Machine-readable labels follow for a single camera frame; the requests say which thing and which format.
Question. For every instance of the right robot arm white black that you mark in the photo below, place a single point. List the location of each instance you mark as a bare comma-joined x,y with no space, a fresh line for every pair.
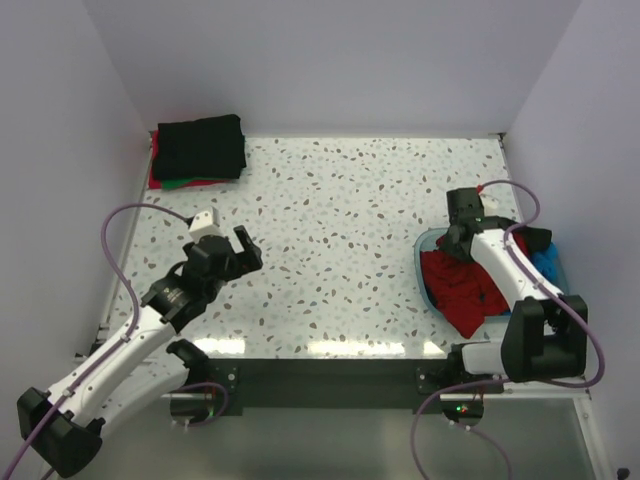
544,339

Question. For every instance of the blue plastic basket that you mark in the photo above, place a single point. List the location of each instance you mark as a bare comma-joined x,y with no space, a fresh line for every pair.
427,242

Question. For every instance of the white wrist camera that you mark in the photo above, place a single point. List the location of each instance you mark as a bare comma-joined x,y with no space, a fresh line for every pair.
491,204
205,223

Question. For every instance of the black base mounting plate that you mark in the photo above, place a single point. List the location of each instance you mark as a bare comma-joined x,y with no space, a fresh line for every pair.
234,385

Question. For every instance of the black t shirt in basket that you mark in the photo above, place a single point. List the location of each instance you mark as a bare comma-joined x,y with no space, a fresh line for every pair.
532,240

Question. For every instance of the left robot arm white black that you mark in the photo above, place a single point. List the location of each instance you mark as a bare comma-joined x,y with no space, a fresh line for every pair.
65,424

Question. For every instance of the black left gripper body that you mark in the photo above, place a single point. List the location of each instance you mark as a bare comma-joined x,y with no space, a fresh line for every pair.
226,276

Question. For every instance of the folded black t shirt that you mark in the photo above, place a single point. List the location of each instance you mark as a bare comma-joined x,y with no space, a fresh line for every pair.
212,147

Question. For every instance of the folded green t shirt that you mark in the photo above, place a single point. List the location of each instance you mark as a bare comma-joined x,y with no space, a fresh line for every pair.
187,183

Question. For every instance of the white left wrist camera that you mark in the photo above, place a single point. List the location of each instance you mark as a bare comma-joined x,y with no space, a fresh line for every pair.
205,223

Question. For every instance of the blue t shirt in basket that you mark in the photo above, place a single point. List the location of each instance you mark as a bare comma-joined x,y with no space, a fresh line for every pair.
545,262

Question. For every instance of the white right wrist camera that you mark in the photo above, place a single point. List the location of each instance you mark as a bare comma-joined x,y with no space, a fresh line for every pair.
491,204

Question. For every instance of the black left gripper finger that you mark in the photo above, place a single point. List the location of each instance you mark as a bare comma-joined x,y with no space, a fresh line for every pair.
247,245
247,261

